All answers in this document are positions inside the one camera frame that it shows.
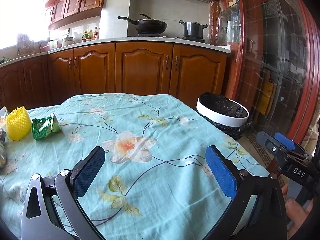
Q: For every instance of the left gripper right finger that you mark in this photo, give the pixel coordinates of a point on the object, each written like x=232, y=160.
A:
x=224, y=171

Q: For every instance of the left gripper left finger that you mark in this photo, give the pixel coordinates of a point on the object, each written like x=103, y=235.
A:
x=85, y=171

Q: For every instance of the black cooking pot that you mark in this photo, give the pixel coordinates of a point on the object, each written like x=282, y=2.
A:
x=193, y=29

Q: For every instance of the glass door cabinet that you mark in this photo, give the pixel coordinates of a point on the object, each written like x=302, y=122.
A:
x=274, y=65

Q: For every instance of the white bin with black bag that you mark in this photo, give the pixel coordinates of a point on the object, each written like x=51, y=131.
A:
x=227, y=115

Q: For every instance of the black wok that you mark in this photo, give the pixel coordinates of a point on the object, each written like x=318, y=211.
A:
x=146, y=26

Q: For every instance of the right hand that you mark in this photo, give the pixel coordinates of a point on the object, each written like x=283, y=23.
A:
x=297, y=215

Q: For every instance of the wooden lower cabinets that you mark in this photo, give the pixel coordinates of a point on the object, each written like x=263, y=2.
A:
x=139, y=68

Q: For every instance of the green crumpled wrapper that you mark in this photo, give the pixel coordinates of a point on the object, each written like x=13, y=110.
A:
x=44, y=127

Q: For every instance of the wooden upper cabinets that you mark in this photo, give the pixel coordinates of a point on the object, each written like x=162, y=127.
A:
x=63, y=12

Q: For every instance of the yellow foam fruit net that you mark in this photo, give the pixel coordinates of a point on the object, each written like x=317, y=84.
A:
x=18, y=124

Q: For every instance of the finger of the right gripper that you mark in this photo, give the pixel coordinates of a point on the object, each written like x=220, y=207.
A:
x=288, y=143

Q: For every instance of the wooden cabinets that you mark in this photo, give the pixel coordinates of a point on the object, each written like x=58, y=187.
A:
x=63, y=12
x=139, y=68

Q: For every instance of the floral teal tablecloth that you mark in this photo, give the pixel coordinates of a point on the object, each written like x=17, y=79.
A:
x=154, y=183

